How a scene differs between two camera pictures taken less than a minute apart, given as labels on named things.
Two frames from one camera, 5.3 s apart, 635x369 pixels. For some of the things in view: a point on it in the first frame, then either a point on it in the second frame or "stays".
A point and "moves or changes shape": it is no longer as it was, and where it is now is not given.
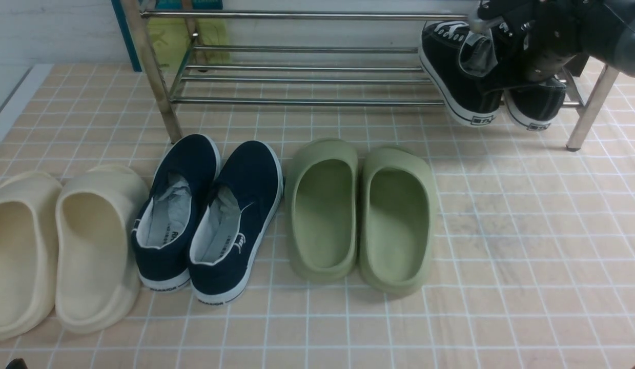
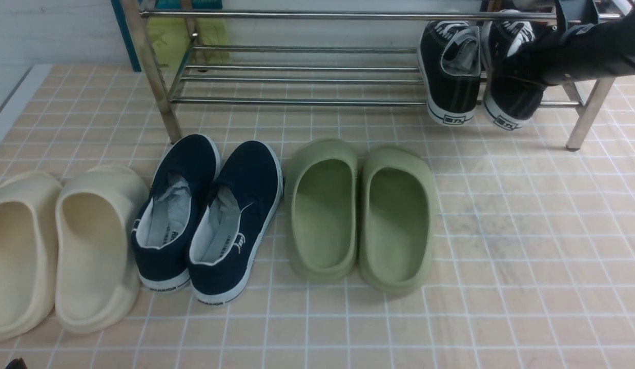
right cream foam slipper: [100, 212] stays
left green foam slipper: [321, 207] stays
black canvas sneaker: [459, 63] moves or changes shape
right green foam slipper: [398, 220] stays
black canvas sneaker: [535, 106] to [510, 102]
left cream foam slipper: [24, 211] stays
